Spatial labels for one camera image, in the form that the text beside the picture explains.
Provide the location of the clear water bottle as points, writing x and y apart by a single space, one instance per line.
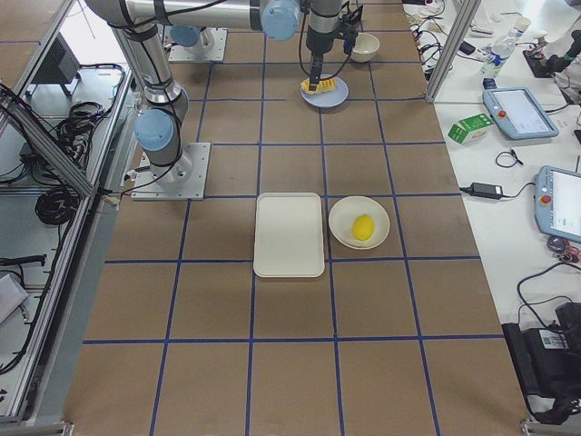
498 54

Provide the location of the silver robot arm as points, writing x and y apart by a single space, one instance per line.
221 106
191 36

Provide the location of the white plate with lemon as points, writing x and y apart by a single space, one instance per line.
344 212

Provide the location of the green white carton box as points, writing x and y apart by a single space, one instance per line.
470 129

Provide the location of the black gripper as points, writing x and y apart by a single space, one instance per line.
318 43

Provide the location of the white bowl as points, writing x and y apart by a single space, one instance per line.
365 48

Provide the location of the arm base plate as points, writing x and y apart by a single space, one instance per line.
179 54
184 180

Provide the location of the black case on table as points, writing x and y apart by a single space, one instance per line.
547 363

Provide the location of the yellow lemon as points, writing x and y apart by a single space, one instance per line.
363 227

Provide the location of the blue plate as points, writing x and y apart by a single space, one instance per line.
328 99

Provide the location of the blue teach pendant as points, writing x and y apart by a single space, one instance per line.
518 114
557 202

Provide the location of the white rectangular tray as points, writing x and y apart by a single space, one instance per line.
288 239

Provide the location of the black power brick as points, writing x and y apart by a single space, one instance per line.
486 190

